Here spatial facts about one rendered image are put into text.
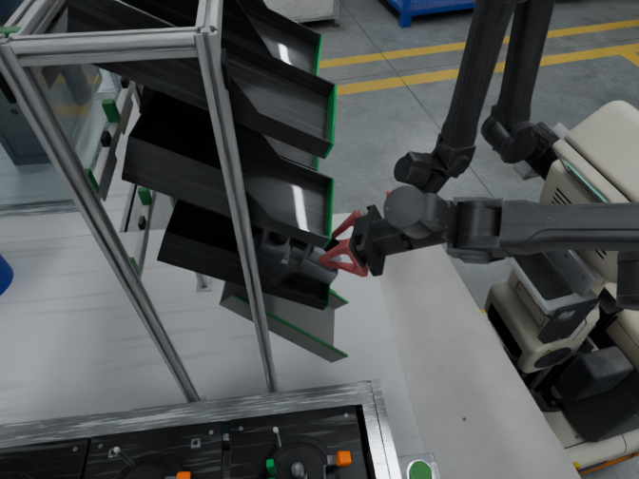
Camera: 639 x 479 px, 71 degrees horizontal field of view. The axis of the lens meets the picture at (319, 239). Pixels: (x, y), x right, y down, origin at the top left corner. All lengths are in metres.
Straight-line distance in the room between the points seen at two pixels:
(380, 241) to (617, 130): 0.51
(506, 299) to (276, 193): 0.85
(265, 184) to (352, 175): 2.20
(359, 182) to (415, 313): 1.72
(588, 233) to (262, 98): 0.40
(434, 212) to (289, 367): 0.62
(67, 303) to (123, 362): 0.25
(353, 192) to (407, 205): 2.16
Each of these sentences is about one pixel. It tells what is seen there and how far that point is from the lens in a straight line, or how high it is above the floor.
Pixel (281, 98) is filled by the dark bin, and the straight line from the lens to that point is 0.57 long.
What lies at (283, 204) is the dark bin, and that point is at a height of 1.38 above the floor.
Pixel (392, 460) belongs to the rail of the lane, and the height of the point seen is 0.96.
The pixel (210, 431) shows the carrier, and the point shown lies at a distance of 0.92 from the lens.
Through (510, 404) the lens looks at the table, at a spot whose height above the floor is 0.86.
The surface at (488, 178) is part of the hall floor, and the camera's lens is 3.01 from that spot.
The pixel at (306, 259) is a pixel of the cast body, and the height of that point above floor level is 1.27.
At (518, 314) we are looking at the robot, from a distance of 1.33.
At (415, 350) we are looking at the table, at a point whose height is 0.86.
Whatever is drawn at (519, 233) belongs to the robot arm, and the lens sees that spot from 0.60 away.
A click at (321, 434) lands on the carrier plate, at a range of 0.90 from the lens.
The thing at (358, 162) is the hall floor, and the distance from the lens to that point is 2.95.
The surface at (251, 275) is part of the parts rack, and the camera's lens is 0.66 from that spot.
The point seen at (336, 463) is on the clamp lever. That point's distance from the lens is 0.79.
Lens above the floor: 1.83
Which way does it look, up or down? 48 degrees down
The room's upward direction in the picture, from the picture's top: straight up
